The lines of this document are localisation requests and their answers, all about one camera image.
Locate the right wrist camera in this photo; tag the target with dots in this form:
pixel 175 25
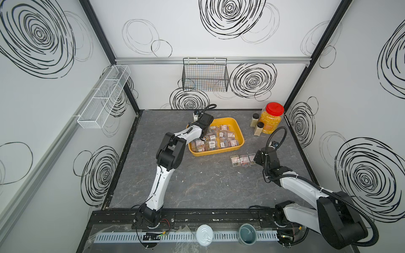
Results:
pixel 274 145

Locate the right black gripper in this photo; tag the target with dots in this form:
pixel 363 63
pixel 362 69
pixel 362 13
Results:
pixel 258 157

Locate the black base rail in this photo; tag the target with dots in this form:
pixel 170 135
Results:
pixel 264 217

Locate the black wire wall basket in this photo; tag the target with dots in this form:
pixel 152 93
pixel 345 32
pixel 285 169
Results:
pixel 205 74

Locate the rear black cap spice bottle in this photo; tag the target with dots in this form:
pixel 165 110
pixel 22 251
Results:
pixel 255 119

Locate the white slotted cable duct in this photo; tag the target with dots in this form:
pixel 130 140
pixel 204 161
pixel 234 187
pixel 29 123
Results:
pixel 181 236

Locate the clear paper clip box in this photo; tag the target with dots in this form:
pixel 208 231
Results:
pixel 235 160
pixel 251 157
pixel 244 160

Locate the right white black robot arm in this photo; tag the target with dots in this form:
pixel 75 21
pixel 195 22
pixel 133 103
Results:
pixel 331 214

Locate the grey green cup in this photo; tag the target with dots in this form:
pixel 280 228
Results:
pixel 247 234

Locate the red lid corn jar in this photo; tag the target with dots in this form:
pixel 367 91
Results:
pixel 271 116

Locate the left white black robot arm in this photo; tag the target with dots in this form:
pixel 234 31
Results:
pixel 169 157

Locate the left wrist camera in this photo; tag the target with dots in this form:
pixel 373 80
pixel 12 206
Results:
pixel 196 115

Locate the front black cap spice bottle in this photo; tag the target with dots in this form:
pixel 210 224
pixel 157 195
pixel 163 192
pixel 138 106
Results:
pixel 258 129

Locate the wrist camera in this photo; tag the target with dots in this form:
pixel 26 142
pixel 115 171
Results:
pixel 196 115
pixel 274 145

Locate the yellow plastic storage tray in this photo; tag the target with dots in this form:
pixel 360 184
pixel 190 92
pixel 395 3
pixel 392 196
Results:
pixel 224 135

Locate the black cap spice bottle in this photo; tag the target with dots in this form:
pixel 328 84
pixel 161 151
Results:
pixel 255 119
pixel 258 129

